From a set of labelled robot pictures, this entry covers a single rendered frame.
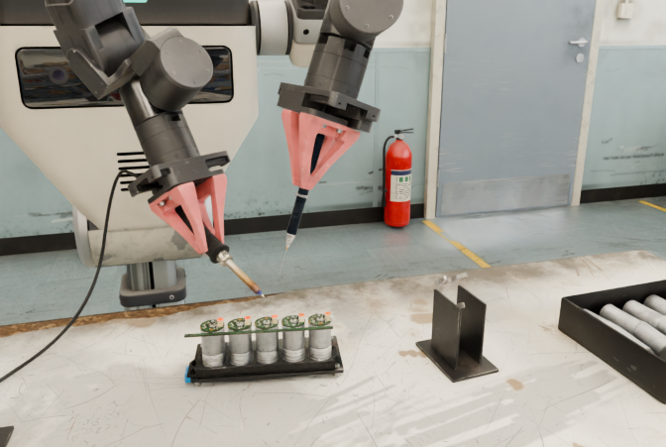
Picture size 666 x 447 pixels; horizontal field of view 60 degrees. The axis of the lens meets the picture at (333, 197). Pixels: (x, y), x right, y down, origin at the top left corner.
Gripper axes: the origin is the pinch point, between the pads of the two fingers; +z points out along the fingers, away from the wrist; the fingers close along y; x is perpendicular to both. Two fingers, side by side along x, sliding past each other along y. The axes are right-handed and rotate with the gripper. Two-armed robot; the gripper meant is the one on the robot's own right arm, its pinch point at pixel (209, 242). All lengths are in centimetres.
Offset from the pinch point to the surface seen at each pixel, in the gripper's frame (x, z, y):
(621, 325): -26.4, 28.0, 30.8
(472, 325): -17.1, 19.9, 15.8
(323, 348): -7.4, 15.2, 2.9
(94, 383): 9.9, 9.1, -13.0
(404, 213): 138, 10, 230
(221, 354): -0.8, 11.4, -4.4
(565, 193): 89, 39, 331
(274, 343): -4.6, 12.6, -0.7
